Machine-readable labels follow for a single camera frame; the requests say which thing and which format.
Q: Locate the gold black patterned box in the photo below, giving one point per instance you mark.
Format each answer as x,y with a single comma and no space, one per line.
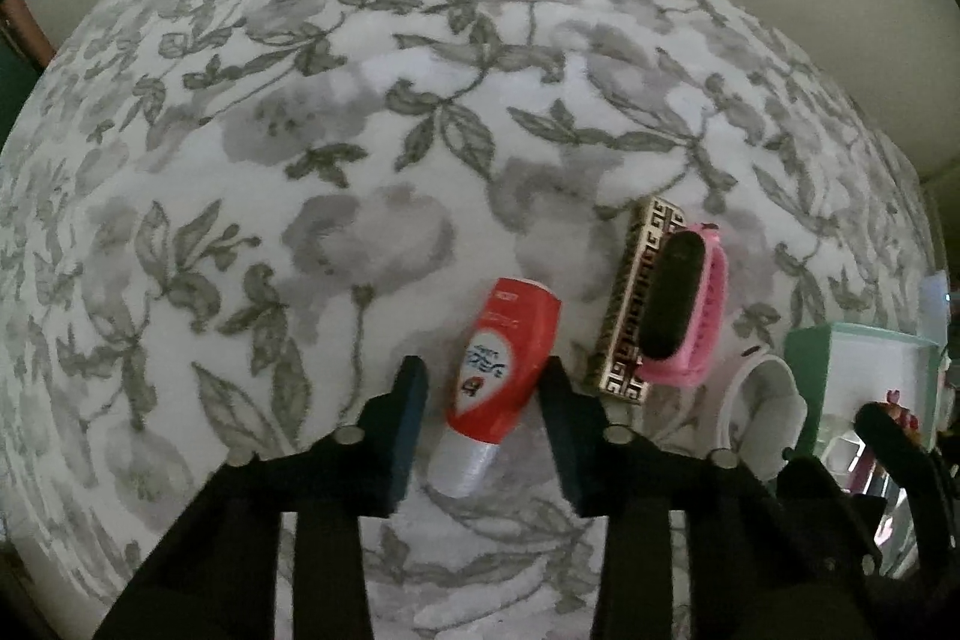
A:
634,302

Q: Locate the wooden bed frame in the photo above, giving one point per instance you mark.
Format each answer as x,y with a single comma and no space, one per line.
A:
22,25

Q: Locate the grey floral bed blanket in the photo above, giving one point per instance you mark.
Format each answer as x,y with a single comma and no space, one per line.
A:
300,123

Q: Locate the white curved plastic object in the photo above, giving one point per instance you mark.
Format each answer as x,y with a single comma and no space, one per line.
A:
761,411

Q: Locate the pink brush black bristles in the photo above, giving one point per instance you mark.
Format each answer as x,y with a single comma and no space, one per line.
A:
675,302

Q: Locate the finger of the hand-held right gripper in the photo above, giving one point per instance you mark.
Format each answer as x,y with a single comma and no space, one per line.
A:
892,452

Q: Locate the red squeeze tube white cap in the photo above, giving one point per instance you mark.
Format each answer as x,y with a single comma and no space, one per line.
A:
499,370

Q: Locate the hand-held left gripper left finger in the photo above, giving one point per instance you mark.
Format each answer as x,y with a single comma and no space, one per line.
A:
409,430

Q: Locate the white power adapter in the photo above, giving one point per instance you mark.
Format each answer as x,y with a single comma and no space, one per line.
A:
934,302

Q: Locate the teal rimmed white storage box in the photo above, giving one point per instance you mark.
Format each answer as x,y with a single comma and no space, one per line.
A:
870,362

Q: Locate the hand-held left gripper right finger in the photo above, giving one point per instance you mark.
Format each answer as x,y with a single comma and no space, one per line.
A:
559,437

